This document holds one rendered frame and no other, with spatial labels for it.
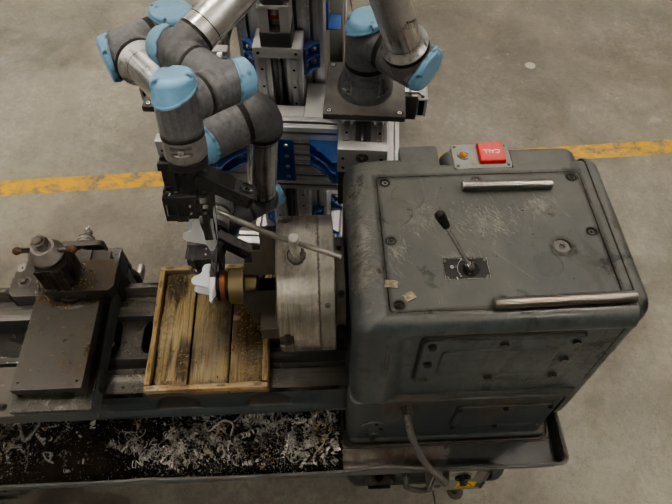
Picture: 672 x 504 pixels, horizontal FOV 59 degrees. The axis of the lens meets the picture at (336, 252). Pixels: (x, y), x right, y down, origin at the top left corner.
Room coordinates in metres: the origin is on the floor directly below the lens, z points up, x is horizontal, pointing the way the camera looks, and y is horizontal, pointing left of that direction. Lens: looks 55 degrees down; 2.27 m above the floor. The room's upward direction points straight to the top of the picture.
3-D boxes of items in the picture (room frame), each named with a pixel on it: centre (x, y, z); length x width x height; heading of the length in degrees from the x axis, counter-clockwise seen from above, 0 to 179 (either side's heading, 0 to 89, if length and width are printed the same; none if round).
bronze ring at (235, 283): (0.74, 0.23, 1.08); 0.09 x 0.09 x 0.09; 2
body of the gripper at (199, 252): (0.84, 0.31, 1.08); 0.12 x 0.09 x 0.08; 1
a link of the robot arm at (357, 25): (1.33, -0.09, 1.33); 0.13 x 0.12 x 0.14; 47
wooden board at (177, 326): (0.73, 0.32, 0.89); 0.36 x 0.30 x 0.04; 2
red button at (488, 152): (0.99, -0.36, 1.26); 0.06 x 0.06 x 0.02; 2
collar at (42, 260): (0.80, 0.68, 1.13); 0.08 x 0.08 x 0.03
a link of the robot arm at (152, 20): (1.36, 0.42, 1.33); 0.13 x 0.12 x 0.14; 127
